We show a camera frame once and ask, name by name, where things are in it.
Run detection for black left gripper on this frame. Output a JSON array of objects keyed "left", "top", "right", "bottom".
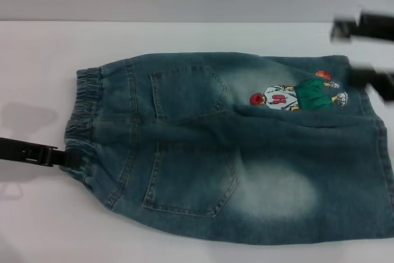
[{"left": 0, "top": 137, "right": 83, "bottom": 170}]

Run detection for blue denim shorts with embroidery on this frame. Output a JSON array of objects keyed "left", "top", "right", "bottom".
[{"left": 58, "top": 51, "right": 394, "bottom": 240}]

